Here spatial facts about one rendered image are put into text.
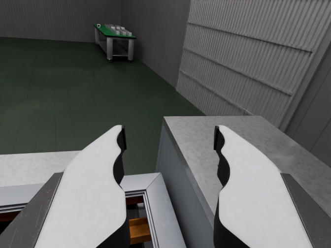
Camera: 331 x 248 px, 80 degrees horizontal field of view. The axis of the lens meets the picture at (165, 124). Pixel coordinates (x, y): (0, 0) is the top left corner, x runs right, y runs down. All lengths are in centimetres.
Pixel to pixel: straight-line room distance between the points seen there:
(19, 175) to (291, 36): 258
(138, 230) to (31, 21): 818
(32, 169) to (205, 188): 86
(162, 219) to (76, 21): 821
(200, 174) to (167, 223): 23
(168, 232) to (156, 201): 13
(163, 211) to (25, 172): 70
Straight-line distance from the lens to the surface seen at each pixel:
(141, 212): 104
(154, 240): 79
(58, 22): 863
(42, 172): 117
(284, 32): 267
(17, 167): 124
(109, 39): 590
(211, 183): 69
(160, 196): 88
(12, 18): 873
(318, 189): 91
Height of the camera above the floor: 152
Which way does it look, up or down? 30 degrees down
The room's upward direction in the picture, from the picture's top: 9 degrees clockwise
